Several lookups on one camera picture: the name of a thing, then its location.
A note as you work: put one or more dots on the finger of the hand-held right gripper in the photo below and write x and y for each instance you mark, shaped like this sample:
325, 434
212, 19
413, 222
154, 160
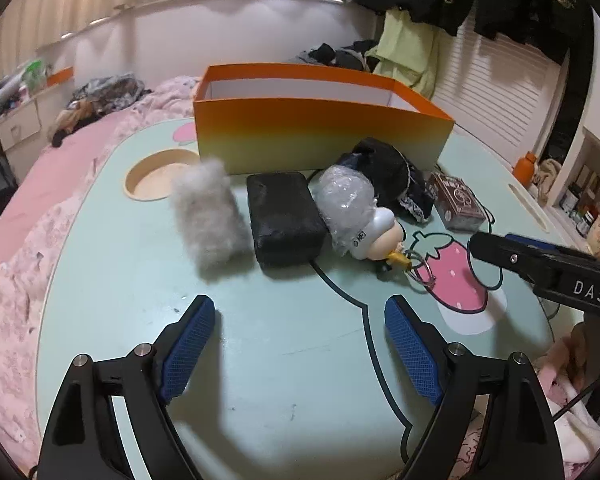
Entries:
555, 247
510, 257

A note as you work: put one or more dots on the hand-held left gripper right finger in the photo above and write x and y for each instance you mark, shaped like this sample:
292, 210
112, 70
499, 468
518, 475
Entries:
412, 350

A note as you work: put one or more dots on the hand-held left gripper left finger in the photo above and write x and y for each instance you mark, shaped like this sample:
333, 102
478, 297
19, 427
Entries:
187, 350

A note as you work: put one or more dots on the brown playing card box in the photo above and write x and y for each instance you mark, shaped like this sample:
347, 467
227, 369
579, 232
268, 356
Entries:
455, 200

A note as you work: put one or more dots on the clear bubble wrap bag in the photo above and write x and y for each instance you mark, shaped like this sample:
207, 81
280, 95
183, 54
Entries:
342, 195

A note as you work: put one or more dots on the orange cardboard box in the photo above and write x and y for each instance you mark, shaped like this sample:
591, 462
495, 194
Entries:
305, 130

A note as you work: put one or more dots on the group of small jars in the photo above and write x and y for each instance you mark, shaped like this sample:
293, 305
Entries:
585, 215

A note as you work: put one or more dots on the beige cloth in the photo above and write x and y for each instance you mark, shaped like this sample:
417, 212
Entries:
549, 180

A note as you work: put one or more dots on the orange bottle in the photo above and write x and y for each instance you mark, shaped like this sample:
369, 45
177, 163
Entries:
525, 170

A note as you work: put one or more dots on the grey fluffy pouch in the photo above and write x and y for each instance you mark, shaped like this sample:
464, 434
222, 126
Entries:
205, 215

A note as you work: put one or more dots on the pink and white cloth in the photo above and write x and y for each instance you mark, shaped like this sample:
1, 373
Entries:
575, 430

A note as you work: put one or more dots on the black lace-trimmed cloth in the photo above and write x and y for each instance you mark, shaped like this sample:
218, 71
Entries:
390, 170

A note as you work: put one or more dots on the white louvered panel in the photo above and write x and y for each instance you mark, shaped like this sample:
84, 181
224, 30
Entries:
495, 95

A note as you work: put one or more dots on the black zip case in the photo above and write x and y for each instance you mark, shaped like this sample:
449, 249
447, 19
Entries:
285, 215

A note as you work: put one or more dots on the pink quilted blanket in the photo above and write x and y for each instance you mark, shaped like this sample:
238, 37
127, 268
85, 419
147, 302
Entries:
10, 310

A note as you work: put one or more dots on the pink bed sheet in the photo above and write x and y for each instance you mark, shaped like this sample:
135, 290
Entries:
45, 175

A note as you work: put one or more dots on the light green garment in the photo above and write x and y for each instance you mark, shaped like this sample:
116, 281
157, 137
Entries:
405, 50

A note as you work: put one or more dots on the tan garment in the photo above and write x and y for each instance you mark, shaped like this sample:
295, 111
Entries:
70, 122

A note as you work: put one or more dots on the pile of black clothes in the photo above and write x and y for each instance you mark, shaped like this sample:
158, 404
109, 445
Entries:
335, 54

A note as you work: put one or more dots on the grey patterned garment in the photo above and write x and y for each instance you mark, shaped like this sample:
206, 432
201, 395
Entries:
110, 91

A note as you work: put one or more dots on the white drawer cabinet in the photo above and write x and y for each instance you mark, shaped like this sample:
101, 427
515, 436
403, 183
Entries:
20, 127

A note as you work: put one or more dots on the orange box lid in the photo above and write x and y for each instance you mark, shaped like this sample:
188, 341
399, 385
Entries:
60, 76

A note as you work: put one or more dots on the green and white bottle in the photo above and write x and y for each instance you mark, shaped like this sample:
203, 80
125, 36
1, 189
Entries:
34, 72

